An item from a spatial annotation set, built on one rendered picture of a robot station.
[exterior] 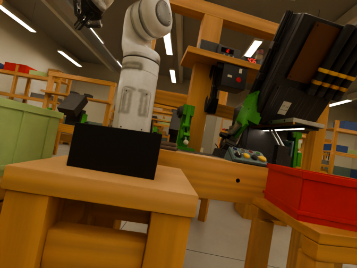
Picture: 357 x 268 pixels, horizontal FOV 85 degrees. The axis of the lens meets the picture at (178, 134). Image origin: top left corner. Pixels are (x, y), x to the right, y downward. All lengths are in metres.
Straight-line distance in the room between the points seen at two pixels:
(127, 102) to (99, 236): 0.27
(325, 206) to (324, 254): 0.11
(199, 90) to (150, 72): 0.92
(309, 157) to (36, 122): 1.72
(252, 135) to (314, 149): 0.68
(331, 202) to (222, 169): 0.33
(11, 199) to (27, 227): 0.05
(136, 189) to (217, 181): 0.46
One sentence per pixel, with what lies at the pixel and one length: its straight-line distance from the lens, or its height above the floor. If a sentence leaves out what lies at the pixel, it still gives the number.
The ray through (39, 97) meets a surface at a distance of 6.35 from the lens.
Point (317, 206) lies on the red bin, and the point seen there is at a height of 0.84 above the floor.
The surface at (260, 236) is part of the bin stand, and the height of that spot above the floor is 0.69.
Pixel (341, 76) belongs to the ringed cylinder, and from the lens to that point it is 1.19.
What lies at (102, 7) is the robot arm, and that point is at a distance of 0.85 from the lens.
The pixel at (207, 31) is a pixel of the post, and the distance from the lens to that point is 1.55.
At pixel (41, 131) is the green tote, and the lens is 0.64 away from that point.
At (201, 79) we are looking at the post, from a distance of 1.41.
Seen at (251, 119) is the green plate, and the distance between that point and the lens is 1.08.
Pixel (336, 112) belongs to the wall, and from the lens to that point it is 14.03.
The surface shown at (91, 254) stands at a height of 0.72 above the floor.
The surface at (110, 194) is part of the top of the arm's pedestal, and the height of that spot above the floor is 0.83.
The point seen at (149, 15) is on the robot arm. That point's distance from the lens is 0.52.
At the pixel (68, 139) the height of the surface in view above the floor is 0.24.
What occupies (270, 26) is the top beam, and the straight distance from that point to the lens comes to 1.78.
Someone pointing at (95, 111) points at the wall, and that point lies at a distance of 12.27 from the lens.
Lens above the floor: 0.93
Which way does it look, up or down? 3 degrees up
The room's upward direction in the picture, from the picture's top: 10 degrees clockwise
